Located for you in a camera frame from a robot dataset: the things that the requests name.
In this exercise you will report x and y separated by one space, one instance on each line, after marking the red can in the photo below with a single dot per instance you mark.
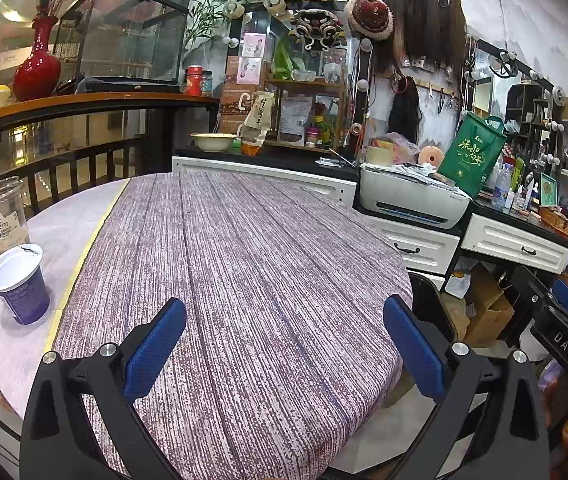
193 81

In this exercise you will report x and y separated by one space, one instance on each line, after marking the purple paper cup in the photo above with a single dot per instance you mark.
23 295

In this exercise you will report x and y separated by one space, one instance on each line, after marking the pink thread roll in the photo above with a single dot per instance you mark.
430 156

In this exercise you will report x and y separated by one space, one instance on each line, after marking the wide white drawer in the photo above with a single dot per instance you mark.
514 242

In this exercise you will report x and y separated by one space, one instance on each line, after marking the wooden shelf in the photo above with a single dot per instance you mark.
309 85

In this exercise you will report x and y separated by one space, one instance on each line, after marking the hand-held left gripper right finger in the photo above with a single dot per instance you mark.
414 355

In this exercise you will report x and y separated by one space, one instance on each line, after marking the beige paper bag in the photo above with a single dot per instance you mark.
259 115

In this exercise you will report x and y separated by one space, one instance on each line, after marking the person's lavender clothing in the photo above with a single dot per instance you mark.
550 376

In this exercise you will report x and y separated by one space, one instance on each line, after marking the teal framed picture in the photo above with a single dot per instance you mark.
548 190

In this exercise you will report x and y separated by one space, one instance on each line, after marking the black vanity mirror frame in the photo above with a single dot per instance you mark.
235 25

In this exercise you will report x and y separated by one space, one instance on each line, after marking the red ceramic vase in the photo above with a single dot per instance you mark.
36 72

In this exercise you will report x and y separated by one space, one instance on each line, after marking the blue lid jar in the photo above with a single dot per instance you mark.
206 84

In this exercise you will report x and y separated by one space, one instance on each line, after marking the pink photo card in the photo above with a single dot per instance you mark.
250 71
254 45

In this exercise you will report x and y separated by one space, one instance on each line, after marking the clear water bottle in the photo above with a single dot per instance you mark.
502 187

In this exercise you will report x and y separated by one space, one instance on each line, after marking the clear plastic cup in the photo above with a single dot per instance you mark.
6 225

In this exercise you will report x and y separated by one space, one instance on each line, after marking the row of hanging hair pieces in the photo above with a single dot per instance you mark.
424 20

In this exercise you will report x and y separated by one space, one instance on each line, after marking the white cabinet front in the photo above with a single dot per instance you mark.
264 175

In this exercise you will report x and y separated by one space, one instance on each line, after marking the brown printed box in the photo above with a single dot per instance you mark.
231 107

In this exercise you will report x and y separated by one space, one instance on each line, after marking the brown cardboard box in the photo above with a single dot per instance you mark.
489 310

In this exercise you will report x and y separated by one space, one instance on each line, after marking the wooden counter with black railing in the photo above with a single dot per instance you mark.
88 102

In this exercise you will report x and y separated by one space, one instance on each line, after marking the cream enamel bowl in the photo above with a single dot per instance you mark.
213 142

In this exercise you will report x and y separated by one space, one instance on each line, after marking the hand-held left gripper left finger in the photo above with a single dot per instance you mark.
156 347

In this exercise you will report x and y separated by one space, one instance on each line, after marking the black wig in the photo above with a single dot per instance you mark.
405 112

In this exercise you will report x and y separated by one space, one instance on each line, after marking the pile of papers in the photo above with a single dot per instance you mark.
429 175

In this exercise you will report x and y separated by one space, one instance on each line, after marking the glass display case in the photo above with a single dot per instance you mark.
133 35

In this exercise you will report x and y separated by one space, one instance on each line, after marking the white bag with orange print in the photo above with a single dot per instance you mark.
459 285

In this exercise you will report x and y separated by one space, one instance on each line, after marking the ornate opera headdress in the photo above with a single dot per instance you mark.
316 27

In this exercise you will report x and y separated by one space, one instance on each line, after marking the green tote bag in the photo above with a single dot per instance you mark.
471 155

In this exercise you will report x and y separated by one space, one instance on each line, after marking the dark brown waste bin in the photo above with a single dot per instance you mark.
431 305

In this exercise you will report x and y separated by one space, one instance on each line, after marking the green bamboo plant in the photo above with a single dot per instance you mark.
213 5

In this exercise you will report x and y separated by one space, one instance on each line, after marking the red fur trimmed hat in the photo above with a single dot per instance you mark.
370 17

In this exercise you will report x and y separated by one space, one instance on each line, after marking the white printer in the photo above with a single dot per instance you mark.
409 200

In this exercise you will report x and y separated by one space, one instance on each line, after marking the white drawer below printer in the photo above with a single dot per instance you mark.
414 247

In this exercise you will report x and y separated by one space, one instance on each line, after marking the pink plastic bag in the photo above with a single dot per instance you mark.
401 146

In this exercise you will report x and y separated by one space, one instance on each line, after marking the purple striped tablecloth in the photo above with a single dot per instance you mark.
244 310

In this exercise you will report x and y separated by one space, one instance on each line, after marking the white table cover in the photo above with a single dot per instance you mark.
58 230

